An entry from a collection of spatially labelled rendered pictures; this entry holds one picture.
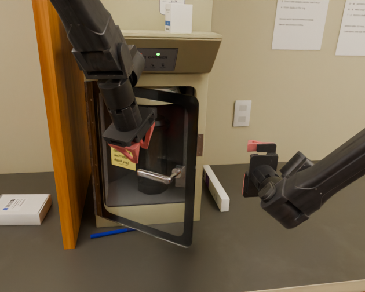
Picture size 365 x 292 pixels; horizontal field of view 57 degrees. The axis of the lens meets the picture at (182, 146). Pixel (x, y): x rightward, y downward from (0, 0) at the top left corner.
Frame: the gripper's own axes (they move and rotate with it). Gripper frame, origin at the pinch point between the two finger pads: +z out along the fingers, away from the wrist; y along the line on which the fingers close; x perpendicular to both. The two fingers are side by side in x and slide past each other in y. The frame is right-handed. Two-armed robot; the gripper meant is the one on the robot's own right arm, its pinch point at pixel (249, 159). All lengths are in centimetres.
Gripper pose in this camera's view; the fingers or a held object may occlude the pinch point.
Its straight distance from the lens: 88.3
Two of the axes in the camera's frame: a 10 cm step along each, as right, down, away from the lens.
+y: 0.3, -9.2, -3.9
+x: -9.9, 0.3, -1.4
